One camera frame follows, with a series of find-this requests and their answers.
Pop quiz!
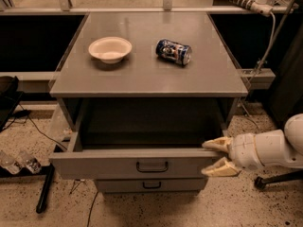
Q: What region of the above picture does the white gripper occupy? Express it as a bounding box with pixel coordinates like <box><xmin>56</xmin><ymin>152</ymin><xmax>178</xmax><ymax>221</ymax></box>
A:
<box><xmin>201</xmin><ymin>133</ymin><xmax>263</xmax><ymax>177</ymax></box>

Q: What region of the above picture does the grey top drawer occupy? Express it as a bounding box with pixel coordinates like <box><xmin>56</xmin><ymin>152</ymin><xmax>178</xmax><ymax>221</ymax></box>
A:
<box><xmin>48</xmin><ymin>97</ymin><xmax>238</xmax><ymax>181</ymax></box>

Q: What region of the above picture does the grey drawer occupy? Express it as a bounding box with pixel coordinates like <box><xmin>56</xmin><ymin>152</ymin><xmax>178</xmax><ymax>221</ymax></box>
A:
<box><xmin>48</xmin><ymin>97</ymin><xmax>238</xmax><ymax>181</ymax></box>
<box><xmin>95</xmin><ymin>178</ymin><xmax>207</xmax><ymax>193</ymax></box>

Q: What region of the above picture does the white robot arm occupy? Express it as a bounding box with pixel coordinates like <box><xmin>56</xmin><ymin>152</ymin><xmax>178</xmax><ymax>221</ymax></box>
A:
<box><xmin>201</xmin><ymin>113</ymin><xmax>303</xmax><ymax>177</ymax></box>

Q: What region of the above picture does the grey drawer cabinet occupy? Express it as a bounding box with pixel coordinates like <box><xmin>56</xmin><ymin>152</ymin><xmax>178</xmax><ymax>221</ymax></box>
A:
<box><xmin>48</xmin><ymin>10</ymin><xmax>249</xmax><ymax>194</ymax></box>

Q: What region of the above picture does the grey bottom drawer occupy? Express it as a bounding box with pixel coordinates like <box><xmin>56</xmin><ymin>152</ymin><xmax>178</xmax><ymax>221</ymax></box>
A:
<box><xmin>95</xmin><ymin>178</ymin><xmax>207</xmax><ymax>193</ymax></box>

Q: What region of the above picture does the black office chair base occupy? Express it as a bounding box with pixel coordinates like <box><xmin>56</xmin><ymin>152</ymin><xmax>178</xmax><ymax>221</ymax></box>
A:
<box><xmin>254</xmin><ymin>170</ymin><xmax>303</xmax><ymax>190</ymax></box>

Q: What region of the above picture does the blue soda can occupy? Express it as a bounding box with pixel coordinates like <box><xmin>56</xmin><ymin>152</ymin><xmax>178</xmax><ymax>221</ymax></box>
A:
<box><xmin>155</xmin><ymin>39</ymin><xmax>192</xmax><ymax>66</ymax></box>

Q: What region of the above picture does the white paper bowl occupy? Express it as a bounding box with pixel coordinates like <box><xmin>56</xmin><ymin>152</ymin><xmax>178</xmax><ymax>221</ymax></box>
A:
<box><xmin>88</xmin><ymin>37</ymin><xmax>133</xmax><ymax>64</ymax></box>

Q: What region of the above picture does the white emergency stop button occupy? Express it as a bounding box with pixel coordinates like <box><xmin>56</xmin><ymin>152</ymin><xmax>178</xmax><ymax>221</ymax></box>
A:
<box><xmin>250</xmin><ymin>0</ymin><xmax>273</xmax><ymax>17</ymax></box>

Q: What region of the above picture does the black metal stand base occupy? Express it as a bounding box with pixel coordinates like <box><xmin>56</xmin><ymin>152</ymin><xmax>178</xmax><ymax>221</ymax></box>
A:
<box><xmin>0</xmin><ymin>164</ymin><xmax>55</xmax><ymax>214</ymax></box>

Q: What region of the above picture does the clear plastic water bottle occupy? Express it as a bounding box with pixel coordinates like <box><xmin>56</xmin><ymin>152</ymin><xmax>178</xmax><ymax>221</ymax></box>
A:
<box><xmin>0</xmin><ymin>151</ymin><xmax>22</xmax><ymax>175</ymax></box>

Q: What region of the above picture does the black chair at left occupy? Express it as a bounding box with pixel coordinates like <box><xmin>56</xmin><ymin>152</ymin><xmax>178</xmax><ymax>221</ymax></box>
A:
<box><xmin>0</xmin><ymin>76</ymin><xmax>30</xmax><ymax>131</ymax></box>

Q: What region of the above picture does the white thin cable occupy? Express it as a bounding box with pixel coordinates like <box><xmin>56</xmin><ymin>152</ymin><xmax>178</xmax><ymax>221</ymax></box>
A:
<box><xmin>240</xmin><ymin>11</ymin><xmax>278</xmax><ymax>128</ymax></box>

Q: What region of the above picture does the black floor cable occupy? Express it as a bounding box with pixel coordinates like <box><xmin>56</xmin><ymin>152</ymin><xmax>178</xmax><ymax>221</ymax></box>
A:
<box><xmin>12</xmin><ymin>103</ymin><xmax>99</xmax><ymax>227</ymax></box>

